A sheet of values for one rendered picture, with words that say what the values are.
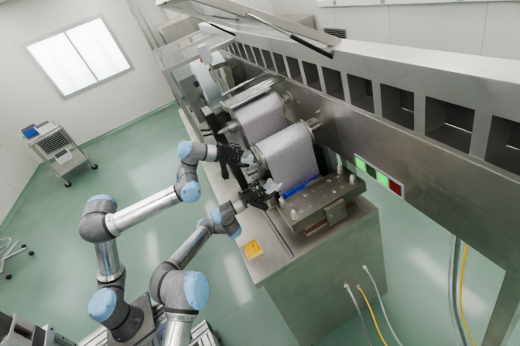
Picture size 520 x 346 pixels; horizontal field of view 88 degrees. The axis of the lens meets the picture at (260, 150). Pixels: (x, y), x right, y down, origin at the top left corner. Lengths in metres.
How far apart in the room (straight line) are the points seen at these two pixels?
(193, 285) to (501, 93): 0.96
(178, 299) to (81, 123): 6.22
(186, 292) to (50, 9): 6.14
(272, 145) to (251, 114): 0.24
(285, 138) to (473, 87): 0.76
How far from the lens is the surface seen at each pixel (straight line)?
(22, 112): 7.19
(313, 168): 1.37
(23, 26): 6.81
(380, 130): 0.98
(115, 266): 1.50
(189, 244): 1.27
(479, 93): 0.71
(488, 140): 0.76
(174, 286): 1.06
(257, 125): 1.40
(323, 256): 1.38
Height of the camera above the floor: 1.96
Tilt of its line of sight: 33 degrees down
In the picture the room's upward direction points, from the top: 22 degrees counter-clockwise
